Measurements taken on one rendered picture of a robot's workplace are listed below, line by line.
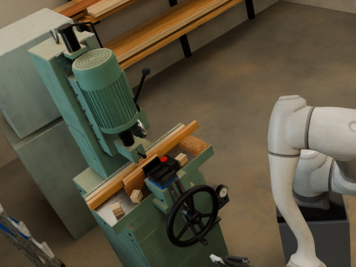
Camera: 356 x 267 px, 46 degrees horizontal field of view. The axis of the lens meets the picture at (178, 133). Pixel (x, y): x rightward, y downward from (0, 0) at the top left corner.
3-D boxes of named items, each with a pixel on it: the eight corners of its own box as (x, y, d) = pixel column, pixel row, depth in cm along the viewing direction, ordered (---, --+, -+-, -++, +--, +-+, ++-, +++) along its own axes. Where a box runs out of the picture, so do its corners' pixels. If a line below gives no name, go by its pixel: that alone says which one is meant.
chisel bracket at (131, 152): (135, 166, 186) (129, 152, 181) (118, 154, 196) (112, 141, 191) (148, 156, 189) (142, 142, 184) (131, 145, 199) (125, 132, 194)
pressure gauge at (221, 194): (221, 203, 206) (218, 191, 201) (216, 199, 209) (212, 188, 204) (230, 195, 209) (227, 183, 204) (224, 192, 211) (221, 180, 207)
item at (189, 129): (91, 211, 184) (88, 204, 181) (89, 208, 185) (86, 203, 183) (198, 127, 210) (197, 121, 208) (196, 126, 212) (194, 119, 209)
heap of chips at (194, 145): (196, 156, 194) (194, 150, 191) (177, 145, 203) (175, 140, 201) (209, 145, 197) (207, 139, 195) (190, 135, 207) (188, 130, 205)
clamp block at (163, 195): (167, 207, 177) (161, 193, 172) (149, 194, 187) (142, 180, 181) (192, 186, 183) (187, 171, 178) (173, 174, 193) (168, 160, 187)
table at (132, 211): (128, 248, 170) (123, 238, 166) (91, 213, 191) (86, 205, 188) (229, 161, 194) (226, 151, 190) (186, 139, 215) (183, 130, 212)
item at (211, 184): (219, 211, 212) (216, 200, 207) (203, 200, 220) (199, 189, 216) (230, 200, 215) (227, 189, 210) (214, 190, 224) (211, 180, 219)
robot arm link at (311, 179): (296, 170, 199) (293, 134, 186) (336, 176, 190) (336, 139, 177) (286, 194, 188) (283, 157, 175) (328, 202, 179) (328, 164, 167)
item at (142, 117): (137, 137, 207) (128, 118, 200) (129, 133, 212) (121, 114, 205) (151, 126, 211) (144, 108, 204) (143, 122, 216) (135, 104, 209)
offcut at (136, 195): (136, 195, 184) (133, 189, 182) (143, 195, 183) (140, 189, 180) (132, 202, 181) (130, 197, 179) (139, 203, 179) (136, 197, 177)
